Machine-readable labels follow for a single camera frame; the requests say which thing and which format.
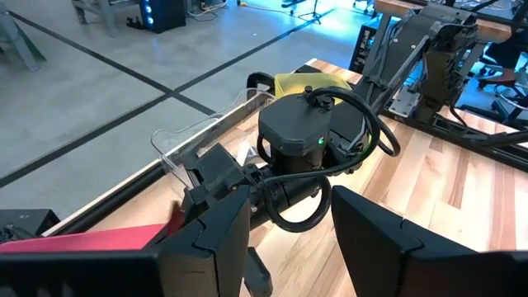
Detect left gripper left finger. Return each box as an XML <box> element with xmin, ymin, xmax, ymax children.
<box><xmin>0</xmin><ymin>185</ymin><xmax>252</xmax><ymax>297</ymax></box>

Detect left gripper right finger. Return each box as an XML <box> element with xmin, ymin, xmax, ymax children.
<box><xmin>331</xmin><ymin>185</ymin><xmax>528</xmax><ymax>297</ymax></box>

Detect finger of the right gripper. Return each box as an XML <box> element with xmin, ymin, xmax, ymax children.
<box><xmin>180</xmin><ymin>143</ymin><xmax>249</xmax><ymax>226</ymax></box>
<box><xmin>242</xmin><ymin>246</ymin><xmax>274</xmax><ymax>297</ymax></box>

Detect clear plastic bin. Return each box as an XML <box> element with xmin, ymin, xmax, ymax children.
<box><xmin>149</xmin><ymin>87</ymin><xmax>278</xmax><ymax>189</ymax></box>

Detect pink plastic bin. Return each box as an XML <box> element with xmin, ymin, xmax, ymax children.
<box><xmin>0</xmin><ymin>200</ymin><xmax>185</xmax><ymax>254</ymax></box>

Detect black arched clamp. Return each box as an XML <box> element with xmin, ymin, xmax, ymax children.
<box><xmin>246</xmin><ymin>71</ymin><xmax>276</xmax><ymax>101</ymax></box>

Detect yellow plastic bin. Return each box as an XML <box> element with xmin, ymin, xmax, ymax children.
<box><xmin>273</xmin><ymin>73</ymin><xmax>354</xmax><ymax>106</ymax></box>

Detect black tower blue lights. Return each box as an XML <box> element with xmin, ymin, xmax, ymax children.
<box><xmin>139</xmin><ymin>0</ymin><xmax>187</xmax><ymax>35</ymax></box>

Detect black box white lettering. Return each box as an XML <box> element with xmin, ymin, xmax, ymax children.
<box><xmin>348</xmin><ymin>23</ymin><xmax>381</xmax><ymax>75</ymax></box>

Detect black tripod stand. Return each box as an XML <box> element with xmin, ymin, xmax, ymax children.
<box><xmin>296</xmin><ymin>0</ymin><xmax>323</xmax><ymax>26</ymax></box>

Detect black office chair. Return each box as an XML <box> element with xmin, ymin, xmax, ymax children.
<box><xmin>476</xmin><ymin>40</ymin><xmax>528</xmax><ymax>125</ymax></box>

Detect grey metal table leg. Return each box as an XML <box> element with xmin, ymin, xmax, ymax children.
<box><xmin>0</xmin><ymin>11</ymin><xmax>47</xmax><ymax>73</ymax></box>

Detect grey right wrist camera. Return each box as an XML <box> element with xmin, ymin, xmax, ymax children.
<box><xmin>257</xmin><ymin>93</ymin><xmax>333</xmax><ymax>170</ymax></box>

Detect silver metal bracket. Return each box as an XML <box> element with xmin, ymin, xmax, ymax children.
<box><xmin>389</xmin><ymin>83</ymin><xmax>422</xmax><ymax>120</ymax></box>

